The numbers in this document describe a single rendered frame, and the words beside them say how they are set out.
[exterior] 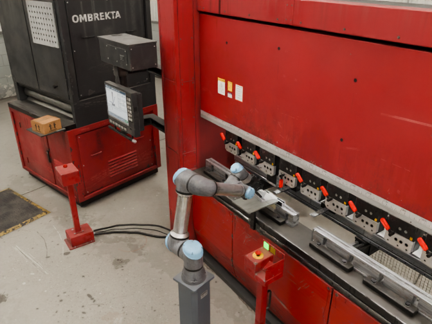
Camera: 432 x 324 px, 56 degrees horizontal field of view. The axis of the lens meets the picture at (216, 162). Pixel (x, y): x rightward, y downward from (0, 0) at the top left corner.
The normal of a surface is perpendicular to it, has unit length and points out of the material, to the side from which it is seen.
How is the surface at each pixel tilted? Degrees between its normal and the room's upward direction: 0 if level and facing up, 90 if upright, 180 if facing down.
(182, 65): 90
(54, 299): 0
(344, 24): 90
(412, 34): 90
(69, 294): 0
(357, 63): 90
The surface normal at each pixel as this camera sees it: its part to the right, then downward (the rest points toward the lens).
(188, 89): 0.57, 0.36
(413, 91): -0.82, 0.25
